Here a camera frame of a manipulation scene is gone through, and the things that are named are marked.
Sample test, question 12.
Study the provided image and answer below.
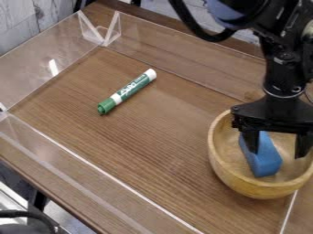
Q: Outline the brown wooden bowl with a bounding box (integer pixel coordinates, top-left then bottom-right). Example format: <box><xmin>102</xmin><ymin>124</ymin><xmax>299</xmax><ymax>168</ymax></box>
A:
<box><xmin>207</xmin><ymin>111</ymin><xmax>313</xmax><ymax>199</ymax></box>

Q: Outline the blue foam block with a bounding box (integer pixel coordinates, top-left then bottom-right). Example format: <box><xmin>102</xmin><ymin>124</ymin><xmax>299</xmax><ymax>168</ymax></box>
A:
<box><xmin>238</xmin><ymin>132</ymin><xmax>282</xmax><ymax>177</ymax></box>

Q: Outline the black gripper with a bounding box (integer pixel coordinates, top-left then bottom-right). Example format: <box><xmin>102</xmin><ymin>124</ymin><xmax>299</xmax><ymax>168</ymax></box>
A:
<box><xmin>231</xmin><ymin>94</ymin><xmax>313</xmax><ymax>159</ymax></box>

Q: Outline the black metal table leg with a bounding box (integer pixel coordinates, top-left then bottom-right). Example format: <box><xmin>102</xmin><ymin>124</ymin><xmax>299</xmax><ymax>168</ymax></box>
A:
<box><xmin>33</xmin><ymin>190</ymin><xmax>49</xmax><ymax>211</ymax></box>

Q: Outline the black cable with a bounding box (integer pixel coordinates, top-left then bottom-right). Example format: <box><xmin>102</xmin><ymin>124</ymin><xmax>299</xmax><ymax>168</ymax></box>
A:
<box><xmin>167</xmin><ymin>0</ymin><xmax>236</xmax><ymax>43</ymax></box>

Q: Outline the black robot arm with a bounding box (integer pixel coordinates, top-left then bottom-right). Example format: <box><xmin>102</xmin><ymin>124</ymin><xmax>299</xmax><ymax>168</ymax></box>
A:
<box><xmin>205</xmin><ymin>0</ymin><xmax>313</xmax><ymax>158</ymax></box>

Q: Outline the green dry erase marker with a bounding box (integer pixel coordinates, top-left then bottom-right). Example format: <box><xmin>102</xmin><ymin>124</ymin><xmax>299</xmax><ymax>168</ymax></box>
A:
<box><xmin>96</xmin><ymin>69</ymin><xmax>156</xmax><ymax>115</ymax></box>

